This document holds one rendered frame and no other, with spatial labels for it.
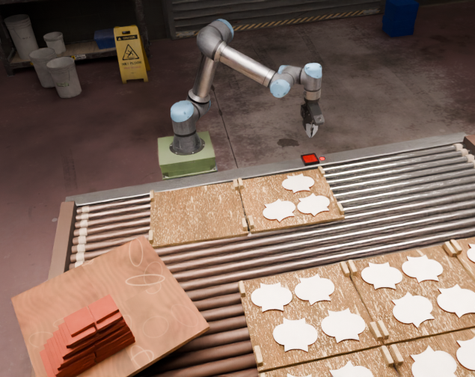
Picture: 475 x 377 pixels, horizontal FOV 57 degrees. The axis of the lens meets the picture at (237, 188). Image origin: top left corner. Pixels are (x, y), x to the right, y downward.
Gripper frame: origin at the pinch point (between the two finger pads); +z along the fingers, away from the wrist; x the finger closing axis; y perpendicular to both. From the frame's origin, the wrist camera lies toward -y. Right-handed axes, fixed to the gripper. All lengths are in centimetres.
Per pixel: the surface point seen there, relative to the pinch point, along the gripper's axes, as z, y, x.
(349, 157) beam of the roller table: 14.8, -2.7, -20.1
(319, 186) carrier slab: 12.6, -23.2, 3.3
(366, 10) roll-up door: 100, 437, -231
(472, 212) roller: 15, -54, -54
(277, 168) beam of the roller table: 14.7, -2.1, 17.7
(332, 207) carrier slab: 12.6, -38.3, 2.3
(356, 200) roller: 14.7, -34.2, -10.6
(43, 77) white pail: 93, 338, 206
